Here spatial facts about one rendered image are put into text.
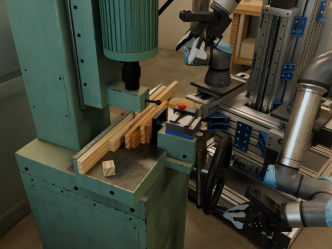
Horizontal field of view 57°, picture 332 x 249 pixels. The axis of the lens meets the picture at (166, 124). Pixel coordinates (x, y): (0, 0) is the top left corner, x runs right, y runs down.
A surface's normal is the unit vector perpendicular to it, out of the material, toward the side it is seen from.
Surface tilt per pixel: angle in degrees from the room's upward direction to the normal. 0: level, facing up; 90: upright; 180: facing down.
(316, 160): 0
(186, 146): 90
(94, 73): 90
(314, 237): 0
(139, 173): 0
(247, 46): 90
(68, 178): 90
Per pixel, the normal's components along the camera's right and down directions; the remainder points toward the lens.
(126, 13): 0.03, 0.53
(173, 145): -0.42, 0.47
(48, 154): 0.02, -0.85
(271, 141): -0.68, 0.37
